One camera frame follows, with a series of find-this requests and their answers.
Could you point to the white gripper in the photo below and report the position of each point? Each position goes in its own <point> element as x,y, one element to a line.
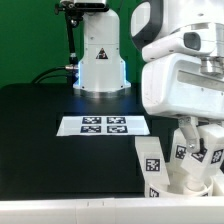
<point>184,76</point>

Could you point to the white round stool seat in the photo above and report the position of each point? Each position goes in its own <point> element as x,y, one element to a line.
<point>181,186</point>

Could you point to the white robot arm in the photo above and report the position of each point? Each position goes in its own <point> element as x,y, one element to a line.
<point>102,70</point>

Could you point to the white fiducial marker sheet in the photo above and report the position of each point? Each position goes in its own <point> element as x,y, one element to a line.
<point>102,126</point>

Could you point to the white L-shaped fence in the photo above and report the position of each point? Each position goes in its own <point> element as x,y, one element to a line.
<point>199,210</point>

